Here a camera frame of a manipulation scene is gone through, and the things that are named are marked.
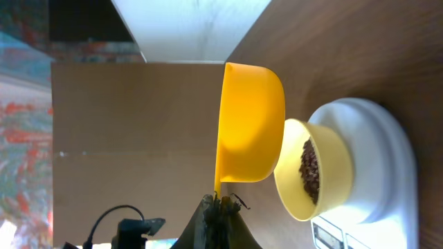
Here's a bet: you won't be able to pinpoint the yellow plastic bowl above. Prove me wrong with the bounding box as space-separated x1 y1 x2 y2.
273 119 354 221

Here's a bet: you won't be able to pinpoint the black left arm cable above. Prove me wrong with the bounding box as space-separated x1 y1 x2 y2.
82 204 145 249

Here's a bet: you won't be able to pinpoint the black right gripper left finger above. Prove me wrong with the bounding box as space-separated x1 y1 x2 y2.
170 194 213 249

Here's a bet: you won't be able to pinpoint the yellow measuring scoop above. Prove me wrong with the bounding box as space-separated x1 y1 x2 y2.
214 62 285 194

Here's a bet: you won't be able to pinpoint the brown cardboard panel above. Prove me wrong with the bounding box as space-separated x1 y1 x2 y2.
51 63 224 246

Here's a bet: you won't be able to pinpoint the red adzuki beans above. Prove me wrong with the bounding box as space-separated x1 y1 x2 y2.
299 139 320 205

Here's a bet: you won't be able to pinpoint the white digital kitchen scale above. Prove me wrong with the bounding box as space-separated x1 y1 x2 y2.
309 98 419 249

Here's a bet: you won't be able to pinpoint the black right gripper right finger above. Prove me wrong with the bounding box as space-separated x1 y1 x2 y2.
217 195 262 249

